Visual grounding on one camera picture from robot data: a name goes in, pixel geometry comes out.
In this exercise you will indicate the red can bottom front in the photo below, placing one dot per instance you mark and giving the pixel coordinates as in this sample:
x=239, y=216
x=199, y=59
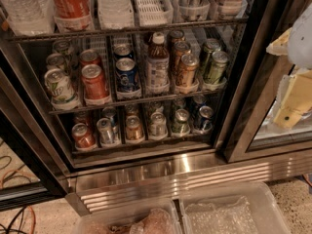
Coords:
x=83, y=136

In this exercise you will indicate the blue pepsi can front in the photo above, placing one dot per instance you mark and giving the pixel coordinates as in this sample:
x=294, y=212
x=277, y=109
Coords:
x=203, y=119

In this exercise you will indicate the clear water bottle top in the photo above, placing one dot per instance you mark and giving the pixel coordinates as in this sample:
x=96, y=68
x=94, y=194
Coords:
x=30, y=17

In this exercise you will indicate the red coke can front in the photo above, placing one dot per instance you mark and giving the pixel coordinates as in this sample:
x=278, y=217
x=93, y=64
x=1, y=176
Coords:
x=93, y=78

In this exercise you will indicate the clear plastic bin right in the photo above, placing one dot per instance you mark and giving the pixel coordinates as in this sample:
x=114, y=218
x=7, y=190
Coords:
x=237, y=208

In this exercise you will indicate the green 7up can front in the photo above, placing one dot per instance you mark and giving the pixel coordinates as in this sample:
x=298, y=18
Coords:
x=59, y=85

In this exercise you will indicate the glass fridge door right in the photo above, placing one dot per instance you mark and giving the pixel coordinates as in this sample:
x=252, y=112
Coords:
x=262, y=73

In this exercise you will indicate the blue pepsi can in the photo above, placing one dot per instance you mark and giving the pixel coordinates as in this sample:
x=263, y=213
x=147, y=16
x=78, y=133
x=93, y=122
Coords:
x=203, y=119
x=127, y=75
x=196, y=103

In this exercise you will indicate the red coke bottle top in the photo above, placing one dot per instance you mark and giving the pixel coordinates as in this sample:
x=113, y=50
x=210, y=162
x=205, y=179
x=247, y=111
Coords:
x=72, y=9

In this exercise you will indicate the clear plastic bin left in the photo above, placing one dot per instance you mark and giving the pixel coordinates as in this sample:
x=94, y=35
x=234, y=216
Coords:
x=153, y=216

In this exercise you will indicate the blue pepsi can middle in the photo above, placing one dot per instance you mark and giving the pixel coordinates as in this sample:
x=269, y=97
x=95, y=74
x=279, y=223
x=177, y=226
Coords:
x=127, y=75

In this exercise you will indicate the orange can bottom front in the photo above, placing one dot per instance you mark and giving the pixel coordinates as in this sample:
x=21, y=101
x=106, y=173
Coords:
x=134, y=129

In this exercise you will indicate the green can bottom front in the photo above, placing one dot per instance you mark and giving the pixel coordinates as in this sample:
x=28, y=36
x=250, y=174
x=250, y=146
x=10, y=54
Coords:
x=180, y=126

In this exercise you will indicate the silver can bottom front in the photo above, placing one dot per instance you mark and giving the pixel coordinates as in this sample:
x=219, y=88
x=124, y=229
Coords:
x=158, y=125

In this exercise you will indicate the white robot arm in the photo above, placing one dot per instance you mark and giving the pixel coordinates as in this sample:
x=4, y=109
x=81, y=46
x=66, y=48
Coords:
x=300, y=41

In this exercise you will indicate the blue pepsi can behind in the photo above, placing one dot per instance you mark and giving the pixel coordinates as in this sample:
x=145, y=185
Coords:
x=196, y=103

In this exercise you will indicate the orange can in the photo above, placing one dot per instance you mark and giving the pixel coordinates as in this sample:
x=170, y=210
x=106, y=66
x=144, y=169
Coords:
x=134, y=129
x=186, y=70

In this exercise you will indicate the clear plastic bin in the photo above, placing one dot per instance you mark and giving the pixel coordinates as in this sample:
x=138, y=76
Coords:
x=153, y=216
x=237, y=208

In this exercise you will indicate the orange can middle front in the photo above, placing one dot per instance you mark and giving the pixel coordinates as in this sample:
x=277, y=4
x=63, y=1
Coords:
x=186, y=70

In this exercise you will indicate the silver diet can bottom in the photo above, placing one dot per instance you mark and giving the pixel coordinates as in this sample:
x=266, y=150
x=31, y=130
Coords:
x=105, y=131

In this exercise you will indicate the brown tea bottle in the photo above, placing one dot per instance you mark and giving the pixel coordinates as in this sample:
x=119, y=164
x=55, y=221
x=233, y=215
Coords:
x=157, y=62

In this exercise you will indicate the green can middle front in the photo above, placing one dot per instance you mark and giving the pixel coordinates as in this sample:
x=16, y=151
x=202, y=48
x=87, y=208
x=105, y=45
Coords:
x=217, y=67

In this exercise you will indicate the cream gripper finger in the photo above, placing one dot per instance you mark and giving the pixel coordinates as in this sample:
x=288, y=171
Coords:
x=279, y=47
x=294, y=98

